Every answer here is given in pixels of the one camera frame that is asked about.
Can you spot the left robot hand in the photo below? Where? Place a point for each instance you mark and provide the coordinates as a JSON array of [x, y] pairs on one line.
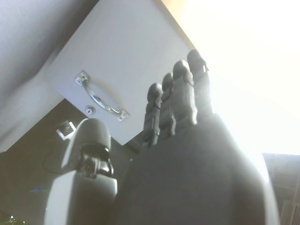
[[192, 182]]

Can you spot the white drawer front panel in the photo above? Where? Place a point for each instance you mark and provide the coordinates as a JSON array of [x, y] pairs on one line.
[[122, 47]]

